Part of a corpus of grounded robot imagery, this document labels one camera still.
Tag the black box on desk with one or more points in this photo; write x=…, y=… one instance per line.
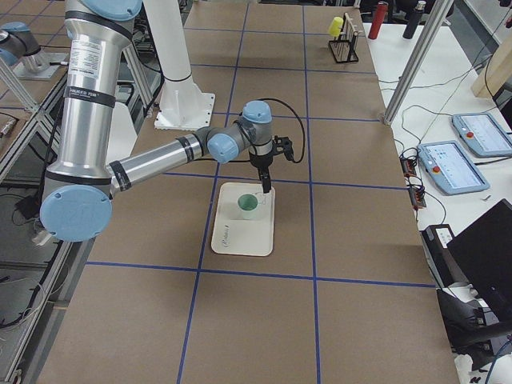
x=436, y=239

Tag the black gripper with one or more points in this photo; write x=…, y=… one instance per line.
x=260, y=162

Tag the near blue teach pendant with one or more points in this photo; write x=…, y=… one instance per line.
x=450, y=168

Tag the white rectangular tray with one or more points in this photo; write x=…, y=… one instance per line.
x=243, y=232

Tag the pale green plastic cup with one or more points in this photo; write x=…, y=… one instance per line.
x=247, y=205

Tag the black water bottle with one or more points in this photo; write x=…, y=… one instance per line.
x=415, y=16

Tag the aluminium frame post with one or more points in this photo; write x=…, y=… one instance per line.
x=420, y=50

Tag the wooden dowel rack handle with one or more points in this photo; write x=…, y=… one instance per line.
x=353, y=22

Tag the black wire cup rack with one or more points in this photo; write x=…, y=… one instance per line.
x=343, y=47

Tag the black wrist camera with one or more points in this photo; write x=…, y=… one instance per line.
x=283, y=145

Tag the blue teach pendant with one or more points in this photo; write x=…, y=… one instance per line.
x=482, y=135
x=450, y=168

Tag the red water bottle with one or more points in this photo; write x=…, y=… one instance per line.
x=378, y=19

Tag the black laptop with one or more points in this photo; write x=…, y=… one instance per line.
x=483, y=252

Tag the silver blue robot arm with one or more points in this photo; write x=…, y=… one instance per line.
x=94, y=156

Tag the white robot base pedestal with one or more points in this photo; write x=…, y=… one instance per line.
x=182, y=105

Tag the yellow plastic cup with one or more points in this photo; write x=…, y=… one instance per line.
x=336, y=26

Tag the far blue teach pendant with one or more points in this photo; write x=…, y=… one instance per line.
x=482, y=135

